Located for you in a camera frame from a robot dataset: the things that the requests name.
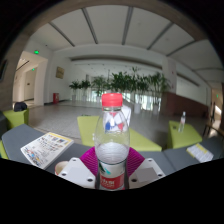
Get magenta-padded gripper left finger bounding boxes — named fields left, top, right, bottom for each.
left=57, top=146, right=101, bottom=191

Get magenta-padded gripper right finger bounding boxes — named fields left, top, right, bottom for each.
left=125, top=146, right=166, bottom=190

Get clear water bottle red cap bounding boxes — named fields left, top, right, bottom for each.
left=93, top=92, right=131, bottom=191

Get red mug white flowers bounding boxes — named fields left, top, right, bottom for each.
left=53, top=160, right=70, bottom=177

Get large lime green table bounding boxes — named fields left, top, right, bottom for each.
left=76, top=114, right=164, bottom=153

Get colourful printed magazine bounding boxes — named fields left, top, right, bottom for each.
left=20, top=131, right=75, bottom=171

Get small lime green table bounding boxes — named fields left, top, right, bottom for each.
left=166, top=120, right=204, bottom=150

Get yellow white booklet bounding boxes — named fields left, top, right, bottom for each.
left=185, top=142, right=215, bottom=164

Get small clear plastic bottle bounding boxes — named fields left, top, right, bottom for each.
left=177, top=111, right=187, bottom=134

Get white box red blue triangles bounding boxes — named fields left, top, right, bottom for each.
left=101, top=104, right=132, bottom=133

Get red fire extinguisher box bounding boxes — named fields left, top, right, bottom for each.
left=52, top=92, right=60, bottom=105

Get lime green chair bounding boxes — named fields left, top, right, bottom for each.
left=2, top=107, right=30, bottom=131

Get black bag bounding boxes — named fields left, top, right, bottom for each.
left=12, top=101, right=29, bottom=113

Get dark grey seat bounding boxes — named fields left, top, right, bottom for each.
left=0, top=111, right=10, bottom=138

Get group of potted green plants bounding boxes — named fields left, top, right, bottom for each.
left=68, top=66, right=173, bottom=115

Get gold framed wall picture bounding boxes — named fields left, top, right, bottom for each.
left=54, top=66, right=66, bottom=80

